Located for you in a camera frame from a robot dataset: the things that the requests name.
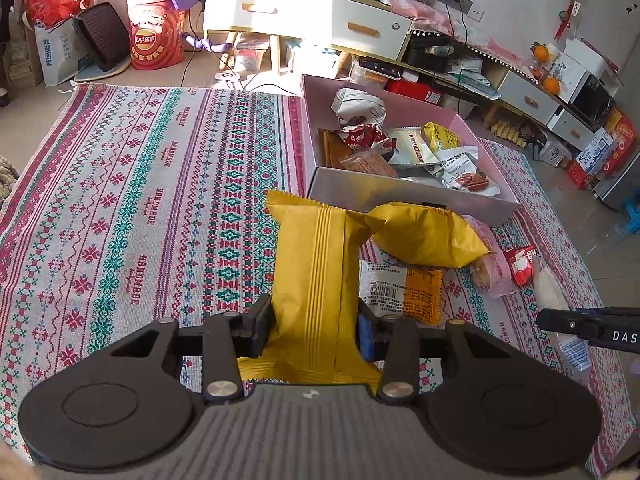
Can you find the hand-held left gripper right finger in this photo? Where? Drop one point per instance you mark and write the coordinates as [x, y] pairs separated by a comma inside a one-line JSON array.
[[367, 335]]

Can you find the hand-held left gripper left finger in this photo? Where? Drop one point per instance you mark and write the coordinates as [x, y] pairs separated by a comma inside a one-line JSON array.
[[260, 330]]

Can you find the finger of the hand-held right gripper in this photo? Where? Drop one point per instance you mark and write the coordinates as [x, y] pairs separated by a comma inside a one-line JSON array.
[[565, 322]]

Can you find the clear blue bread packet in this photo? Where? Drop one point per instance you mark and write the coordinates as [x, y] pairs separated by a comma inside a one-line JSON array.
[[550, 290]]

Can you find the tall mustard snack packet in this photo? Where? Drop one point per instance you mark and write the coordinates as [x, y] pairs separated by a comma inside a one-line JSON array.
[[310, 270]]

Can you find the pink cardboard box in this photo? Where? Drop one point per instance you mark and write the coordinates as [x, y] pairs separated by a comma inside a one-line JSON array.
[[400, 195]]

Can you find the clear orange snack packet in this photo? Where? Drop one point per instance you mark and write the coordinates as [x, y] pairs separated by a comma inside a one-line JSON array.
[[367, 165]]

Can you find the white red-label snack packet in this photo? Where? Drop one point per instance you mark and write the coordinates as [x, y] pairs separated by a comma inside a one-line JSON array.
[[412, 147]]

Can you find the red snack packet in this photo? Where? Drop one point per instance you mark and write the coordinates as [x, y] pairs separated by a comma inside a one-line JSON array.
[[362, 136], [520, 265]]

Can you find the bright yellow snack packet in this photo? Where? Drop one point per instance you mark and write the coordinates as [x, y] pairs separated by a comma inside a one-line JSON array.
[[440, 136]]

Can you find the white and orange snack packet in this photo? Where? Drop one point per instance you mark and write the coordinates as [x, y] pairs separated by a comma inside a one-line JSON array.
[[400, 290]]

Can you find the pink biscuit packet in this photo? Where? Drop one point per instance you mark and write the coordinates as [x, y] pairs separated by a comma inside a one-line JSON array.
[[492, 270]]

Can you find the wide mustard snack packet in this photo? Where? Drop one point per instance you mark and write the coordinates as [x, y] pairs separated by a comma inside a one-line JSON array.
[[425, 235]]

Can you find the blue plastic stool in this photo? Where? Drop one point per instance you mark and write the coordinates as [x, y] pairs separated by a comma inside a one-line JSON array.
[[630, 215]]

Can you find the white green nut packet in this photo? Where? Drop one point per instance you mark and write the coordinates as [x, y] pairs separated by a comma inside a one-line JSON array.
[[470, 177], [435, 172]]

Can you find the blue and white carton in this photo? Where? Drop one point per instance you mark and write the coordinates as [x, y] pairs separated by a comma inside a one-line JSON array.
[[595, 150]]

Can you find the patterned woven mat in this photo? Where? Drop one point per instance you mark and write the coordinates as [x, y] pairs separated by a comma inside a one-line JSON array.
[[150, 185]]

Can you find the brown snack packet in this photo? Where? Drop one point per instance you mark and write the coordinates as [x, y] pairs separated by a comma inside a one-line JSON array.
[[332, 152]]

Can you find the large red carton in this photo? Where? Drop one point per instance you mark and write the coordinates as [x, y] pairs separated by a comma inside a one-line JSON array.
[[625, 135]]

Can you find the yellow ribbed object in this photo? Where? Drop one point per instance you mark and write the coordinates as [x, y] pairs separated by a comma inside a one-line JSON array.
[[510, 127]]

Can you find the white microwave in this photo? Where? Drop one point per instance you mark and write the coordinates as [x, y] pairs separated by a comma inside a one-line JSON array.
[[592, 95]]

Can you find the low white drawer cabinet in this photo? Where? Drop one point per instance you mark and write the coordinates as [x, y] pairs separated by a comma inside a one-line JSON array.
[[525, 92]]

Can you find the orange fruit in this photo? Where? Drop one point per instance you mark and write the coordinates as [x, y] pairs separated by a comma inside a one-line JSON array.
[[539, 51], [551, 85]]

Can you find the red box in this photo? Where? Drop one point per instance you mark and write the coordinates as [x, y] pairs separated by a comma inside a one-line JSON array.
[[412, 91]]

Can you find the white power strip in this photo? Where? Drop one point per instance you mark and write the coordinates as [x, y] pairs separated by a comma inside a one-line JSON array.
[[227, 76]]

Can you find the pile of papers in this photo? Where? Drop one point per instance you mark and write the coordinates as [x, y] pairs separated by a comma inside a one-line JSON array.
[[472, 77]]

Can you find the black flat device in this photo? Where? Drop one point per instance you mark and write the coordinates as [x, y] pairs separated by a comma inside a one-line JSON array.
[[380, 66]]

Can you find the clear storage box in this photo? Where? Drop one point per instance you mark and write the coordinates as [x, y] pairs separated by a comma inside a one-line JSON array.
[[250, 57]]

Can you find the black box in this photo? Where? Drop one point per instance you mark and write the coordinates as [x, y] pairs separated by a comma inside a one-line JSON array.
[[425, 57]]

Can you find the red bucket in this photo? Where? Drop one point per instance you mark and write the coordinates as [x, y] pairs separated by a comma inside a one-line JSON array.
[[155, 40]]

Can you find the pink cloth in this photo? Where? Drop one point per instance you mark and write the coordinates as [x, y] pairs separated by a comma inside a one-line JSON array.
[[435, 15]]

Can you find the dark brown basket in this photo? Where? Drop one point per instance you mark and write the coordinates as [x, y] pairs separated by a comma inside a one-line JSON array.
[[102, 35]]

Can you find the white shopping bag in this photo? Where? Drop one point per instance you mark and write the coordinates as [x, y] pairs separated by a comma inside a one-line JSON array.
[[55, 55]]

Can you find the red plastic bag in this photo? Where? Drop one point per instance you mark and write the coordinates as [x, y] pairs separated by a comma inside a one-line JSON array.
[[55, 2]]

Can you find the wall socket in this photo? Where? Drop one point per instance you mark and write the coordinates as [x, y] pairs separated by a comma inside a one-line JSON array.
[[472, 10]]

